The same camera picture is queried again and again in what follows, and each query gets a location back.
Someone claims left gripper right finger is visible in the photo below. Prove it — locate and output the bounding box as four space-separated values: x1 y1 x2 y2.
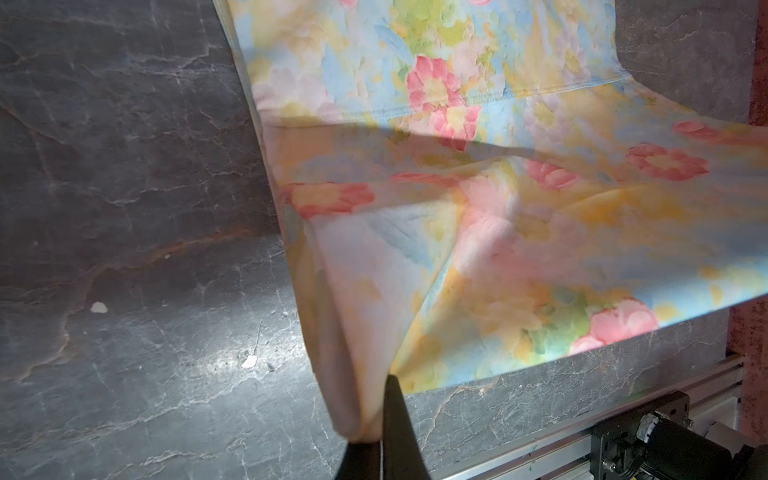
382 375 431 480

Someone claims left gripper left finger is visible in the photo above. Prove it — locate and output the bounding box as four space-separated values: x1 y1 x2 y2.
334 442 382 480

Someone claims floral pastel skirt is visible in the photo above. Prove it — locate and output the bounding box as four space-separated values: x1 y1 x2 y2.
216 1 767 442

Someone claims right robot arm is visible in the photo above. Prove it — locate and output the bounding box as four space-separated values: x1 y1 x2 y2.
636 412 767 480

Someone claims aluminium front rail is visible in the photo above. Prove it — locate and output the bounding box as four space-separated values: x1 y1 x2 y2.
432 353 746 479

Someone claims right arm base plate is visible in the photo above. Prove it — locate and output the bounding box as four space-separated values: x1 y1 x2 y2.
590 391 690 480

